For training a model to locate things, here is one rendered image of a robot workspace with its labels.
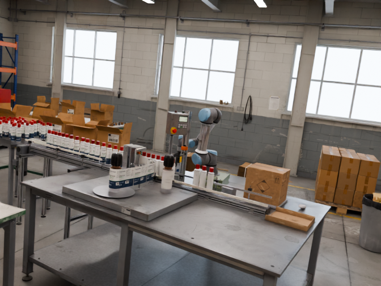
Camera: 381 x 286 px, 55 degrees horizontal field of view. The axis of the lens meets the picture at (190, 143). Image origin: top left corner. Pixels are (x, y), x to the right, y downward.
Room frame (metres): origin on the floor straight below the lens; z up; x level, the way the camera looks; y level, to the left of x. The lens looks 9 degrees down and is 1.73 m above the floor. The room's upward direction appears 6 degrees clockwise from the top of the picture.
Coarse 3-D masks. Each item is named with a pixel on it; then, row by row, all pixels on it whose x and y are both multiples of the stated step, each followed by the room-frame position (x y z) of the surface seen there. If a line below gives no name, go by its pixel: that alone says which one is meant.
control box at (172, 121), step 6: (168, 114) 3.18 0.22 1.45; (174, 114) 3.13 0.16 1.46; (180, 114) 3.16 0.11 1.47; (186, 114) 3.19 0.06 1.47; (168, 120) 3.16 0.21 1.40; (174, 120) 3.13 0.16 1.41; (168, 126) 3.15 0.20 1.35; (174, 126) 3.14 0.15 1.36; (168, 132) 3.14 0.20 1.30; (180, 132) 3.16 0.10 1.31; (186, 132) 3.19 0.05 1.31
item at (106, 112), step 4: (92, 104) 7.25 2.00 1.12; (96, 104) 7.36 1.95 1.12; (104, 104) 7.42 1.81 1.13; (92, 108) 7.23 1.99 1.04; (96, 108) 7.35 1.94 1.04; (100, 108) 7.42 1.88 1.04; (104, 108) 7.38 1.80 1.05; (108, 108) 7.10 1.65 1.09; (112, 108) 7.22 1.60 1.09; (92, 112) 7.16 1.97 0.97; (96, 112) 7.12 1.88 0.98; (100, 112) 7.08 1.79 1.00; (104, 112) 7.05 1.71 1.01; (108, 112) 7.15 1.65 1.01; (112, 112) 7.27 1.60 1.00; (92, 116) 7.15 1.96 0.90; (96, 116) 7.11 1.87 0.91; (100, 116) 7.08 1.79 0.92; (104, 116) 7.05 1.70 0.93; (108, 116) 7.15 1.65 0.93; (112, 116) 7.28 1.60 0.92; (92, 120) 7.15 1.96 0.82; (96, 120) 7.11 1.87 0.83; (112, 120) 7.29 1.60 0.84
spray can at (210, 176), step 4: (212, 168) 2.91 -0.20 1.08; (212, 172) 2.91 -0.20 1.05; (208, 176) 2.91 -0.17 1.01; (212, 176) 2.90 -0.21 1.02; (208, 180) 2.90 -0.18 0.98; (212, 180) 2.90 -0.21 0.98; (208, 184) 2.90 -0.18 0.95; (212, 184) 2.91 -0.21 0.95; (208, 188) 2.90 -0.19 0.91; (212, 188) 2.92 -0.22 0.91; (208, 192) 2.90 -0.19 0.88
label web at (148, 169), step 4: (136, 156) 3.19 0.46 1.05; (140, 156) 3.23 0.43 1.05; (136, 160) 3.20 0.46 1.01; (140, 160) 3.22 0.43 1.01; (144, 160) 3.15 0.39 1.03; (148, 160) 3.04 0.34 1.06; (136, 164) 3.21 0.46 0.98; (148, 164) 3.04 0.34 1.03; (152, 164) 2.93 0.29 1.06; (140, 168) 2.78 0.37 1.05; (144, 168) 2.83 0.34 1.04; (148, 168) 2.88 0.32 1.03; (152, 168) 2.94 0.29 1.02; (140, 172) 2.79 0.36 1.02; (144, 172) 2.84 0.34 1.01; (148, 172) 2.89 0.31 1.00; (152, 172) 2.95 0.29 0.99; (140, 176) 2.79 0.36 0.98; (144, 176) 2.84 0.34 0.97; (148, 176) 2.89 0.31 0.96; (152, 176) 2.95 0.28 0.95; (140, 180) 2.79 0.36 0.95; (144, 180) 2.85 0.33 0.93; (148, 180) 2.90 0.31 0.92
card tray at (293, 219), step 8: (280, 208) 2.75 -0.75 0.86; (272, 216) 2.52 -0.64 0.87; (280, 216) 2.65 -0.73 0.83; (288, 216) 2.67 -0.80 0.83; (296, 216) 2.69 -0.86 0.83; (304, 216) 2.66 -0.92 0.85; (312, 216) 2.63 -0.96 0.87; (288, 224) 2.46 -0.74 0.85; (296, 224) 2.44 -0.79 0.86; (304, 224) 2.53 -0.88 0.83
